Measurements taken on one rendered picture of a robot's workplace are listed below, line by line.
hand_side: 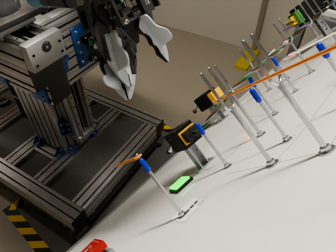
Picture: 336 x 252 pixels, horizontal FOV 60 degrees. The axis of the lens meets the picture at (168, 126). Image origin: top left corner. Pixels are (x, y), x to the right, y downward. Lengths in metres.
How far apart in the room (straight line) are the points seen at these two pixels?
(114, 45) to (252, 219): 0.32
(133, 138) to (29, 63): 0.97
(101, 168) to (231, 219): 1.43
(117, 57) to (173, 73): 2.24
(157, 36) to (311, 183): 0.34
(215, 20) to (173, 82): 0.91
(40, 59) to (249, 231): 0.84
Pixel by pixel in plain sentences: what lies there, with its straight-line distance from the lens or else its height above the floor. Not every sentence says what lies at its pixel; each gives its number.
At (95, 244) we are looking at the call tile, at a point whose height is 1.13.
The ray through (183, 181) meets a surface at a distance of 0.53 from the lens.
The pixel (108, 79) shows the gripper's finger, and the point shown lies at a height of 1.17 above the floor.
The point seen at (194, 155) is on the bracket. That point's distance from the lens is 0.57.
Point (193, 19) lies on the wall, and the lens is 3.31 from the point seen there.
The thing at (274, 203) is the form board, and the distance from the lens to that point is 0.30.
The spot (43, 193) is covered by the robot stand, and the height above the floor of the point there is 0.23.
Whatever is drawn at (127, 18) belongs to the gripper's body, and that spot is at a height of 1.36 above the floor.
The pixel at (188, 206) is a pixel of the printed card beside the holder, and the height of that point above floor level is 1.17.
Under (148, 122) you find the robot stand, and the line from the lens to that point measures 1.89.
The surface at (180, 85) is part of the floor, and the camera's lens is 2.56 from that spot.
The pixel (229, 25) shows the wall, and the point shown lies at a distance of 3.15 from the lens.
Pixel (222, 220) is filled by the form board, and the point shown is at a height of 1.26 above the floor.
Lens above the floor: 1.55
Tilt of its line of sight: 45 degrees down
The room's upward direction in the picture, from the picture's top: straight up
